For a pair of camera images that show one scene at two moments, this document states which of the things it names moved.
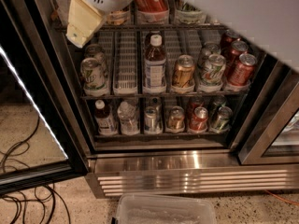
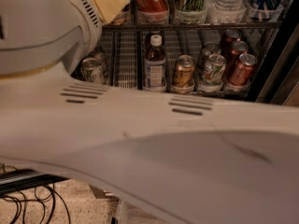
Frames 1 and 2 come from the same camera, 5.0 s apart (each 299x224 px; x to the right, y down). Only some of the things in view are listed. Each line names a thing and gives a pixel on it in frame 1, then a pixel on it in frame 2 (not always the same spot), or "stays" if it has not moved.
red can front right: x=242 y=73 stays
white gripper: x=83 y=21 -> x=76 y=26
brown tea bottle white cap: x=155 y=63 stays
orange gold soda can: x=118 y=17 stays
